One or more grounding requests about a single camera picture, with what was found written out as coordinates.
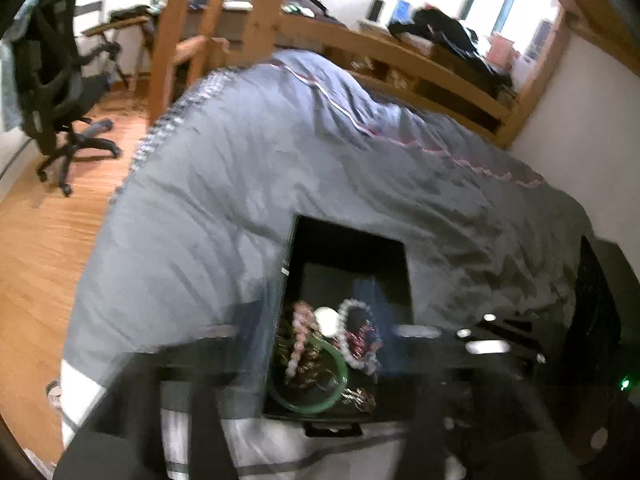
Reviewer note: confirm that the dark clothes pile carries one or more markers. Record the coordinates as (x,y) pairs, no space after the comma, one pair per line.
(434,25)

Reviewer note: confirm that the white bead bracelet amber bead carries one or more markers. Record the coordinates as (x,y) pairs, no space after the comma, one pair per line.
(304,355)

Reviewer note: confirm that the black jewelry box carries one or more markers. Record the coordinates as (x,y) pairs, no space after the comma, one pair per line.
(358,285)

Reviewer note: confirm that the black office chair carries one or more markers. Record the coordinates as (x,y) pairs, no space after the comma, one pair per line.
(54,96)

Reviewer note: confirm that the wooden bed frame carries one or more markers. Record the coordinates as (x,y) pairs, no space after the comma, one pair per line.
(611,25)

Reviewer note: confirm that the grey duvet with red trim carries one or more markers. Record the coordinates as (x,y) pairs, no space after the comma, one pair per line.
(198,232)

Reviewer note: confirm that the wooden desk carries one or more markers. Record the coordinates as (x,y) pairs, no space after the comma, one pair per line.
(133,29)

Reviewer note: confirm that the green jade bangle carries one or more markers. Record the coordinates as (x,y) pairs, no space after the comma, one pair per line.
(314,393)

